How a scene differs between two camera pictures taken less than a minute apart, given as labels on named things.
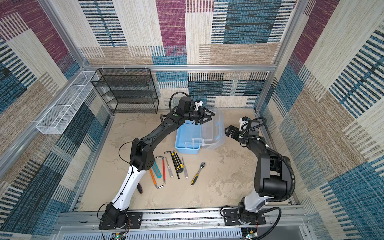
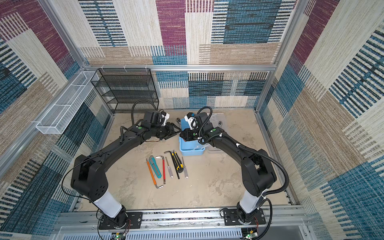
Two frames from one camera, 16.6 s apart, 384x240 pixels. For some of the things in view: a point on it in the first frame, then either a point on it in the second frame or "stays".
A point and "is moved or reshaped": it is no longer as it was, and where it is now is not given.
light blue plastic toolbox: x=209 y=134 is moved or reshaped
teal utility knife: x=157 y=170 stays
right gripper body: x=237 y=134 -> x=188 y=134
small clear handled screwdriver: x=169 y=170 stays
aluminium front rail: x=281 y=225 stays
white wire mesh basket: x=56 y=120 stays
